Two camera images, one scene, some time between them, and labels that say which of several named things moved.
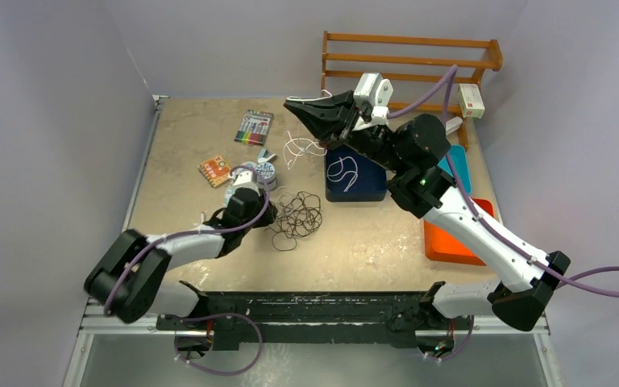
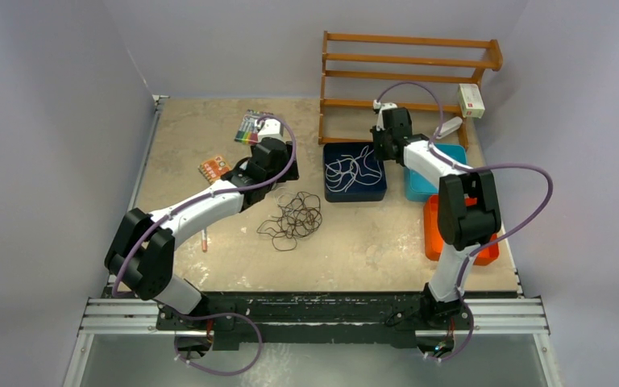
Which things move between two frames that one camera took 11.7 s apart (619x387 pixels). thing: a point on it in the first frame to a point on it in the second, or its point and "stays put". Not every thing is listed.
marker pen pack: [255, 127] stays put
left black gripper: [269, 215] to [288, 156]
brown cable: [299, 216] stays put
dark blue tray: [351, 176] stays put
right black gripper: [326, 122] to [378, 154]
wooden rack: [496, 62] stays put
